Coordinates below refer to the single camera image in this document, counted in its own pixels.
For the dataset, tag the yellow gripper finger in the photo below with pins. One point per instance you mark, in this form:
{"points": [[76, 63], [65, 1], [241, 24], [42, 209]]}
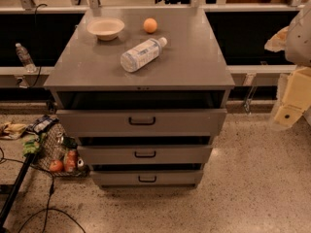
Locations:
{"points": [[287, 116]]}

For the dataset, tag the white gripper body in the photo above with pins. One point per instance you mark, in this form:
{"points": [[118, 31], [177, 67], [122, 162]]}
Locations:
{"points": [[299, 43]]}

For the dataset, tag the grey bottom drawer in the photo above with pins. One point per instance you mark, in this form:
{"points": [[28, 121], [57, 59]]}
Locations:
{"points": [[131, 178]]}

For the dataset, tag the grey drawer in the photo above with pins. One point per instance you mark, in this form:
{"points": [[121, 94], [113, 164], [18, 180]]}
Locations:
{"points": [[96, 155], [131, 178], [136, 123]]}

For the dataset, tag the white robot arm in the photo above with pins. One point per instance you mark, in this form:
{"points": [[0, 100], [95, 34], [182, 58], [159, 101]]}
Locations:
{"points": [[298, 43]]}

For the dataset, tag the grey top drawer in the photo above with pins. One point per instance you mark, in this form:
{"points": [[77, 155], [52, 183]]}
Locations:
{"points": [[136, 123]]}

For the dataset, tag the grey middle drawer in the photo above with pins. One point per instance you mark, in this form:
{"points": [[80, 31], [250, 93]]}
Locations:
{"points": [[96, 155]]}

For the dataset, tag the grey drawer cabinet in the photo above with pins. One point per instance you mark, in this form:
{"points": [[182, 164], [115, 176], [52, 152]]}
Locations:
{"points": [[190, 73]]}

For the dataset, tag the orange fruit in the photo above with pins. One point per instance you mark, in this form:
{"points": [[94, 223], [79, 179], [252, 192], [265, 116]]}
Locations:
{"points": [[150, 25]]}

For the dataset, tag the lying clear plastic bottle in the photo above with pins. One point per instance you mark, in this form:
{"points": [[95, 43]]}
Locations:
{"points": [[144, 53]]}

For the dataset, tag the beige bowl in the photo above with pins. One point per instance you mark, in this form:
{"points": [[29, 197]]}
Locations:
{"points": [[105, 29]]}

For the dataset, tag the small soda can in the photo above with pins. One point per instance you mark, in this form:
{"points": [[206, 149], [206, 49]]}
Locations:
{"points": [[80, 164]]}

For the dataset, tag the red snack can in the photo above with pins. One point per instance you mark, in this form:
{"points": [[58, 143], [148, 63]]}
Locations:
{"points": [[70, 161]]}

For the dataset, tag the red tomato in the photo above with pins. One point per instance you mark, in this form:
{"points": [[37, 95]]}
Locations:
{"points": [[56, 166]]}

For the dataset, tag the blue chip bag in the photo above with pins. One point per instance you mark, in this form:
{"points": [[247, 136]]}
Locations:
{"points": [[41, 124]]}

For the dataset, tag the green snack bag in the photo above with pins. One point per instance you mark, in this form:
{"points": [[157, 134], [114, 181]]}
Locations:
{"points": [[32, 143]]}

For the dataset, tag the black pole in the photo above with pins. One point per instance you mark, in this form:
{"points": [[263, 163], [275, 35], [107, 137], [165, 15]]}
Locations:
{"points": [[14, 191]]}

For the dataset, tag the standing small water bottle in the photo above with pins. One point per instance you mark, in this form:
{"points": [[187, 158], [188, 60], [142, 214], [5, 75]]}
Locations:
{"points": [[25, 58]]}

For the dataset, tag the wire mesh basket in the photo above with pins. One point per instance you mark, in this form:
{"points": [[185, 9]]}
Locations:
{"points": [[56, 145]]}

